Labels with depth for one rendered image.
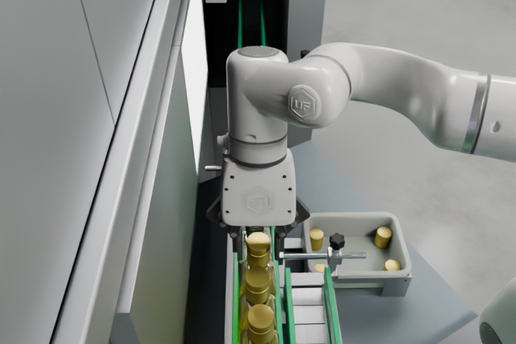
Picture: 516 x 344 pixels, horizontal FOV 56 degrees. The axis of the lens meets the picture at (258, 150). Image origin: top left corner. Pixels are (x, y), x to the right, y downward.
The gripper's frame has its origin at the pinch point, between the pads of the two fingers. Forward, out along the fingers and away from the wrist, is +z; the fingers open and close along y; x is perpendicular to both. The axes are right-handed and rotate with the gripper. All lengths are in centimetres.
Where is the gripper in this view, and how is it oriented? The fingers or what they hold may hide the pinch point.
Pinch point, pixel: (258, 244)
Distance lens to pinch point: 71.7
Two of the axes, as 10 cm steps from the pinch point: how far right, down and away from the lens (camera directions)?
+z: 0.0, 8.8, 4.7
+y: 10.0, -0.1, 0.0
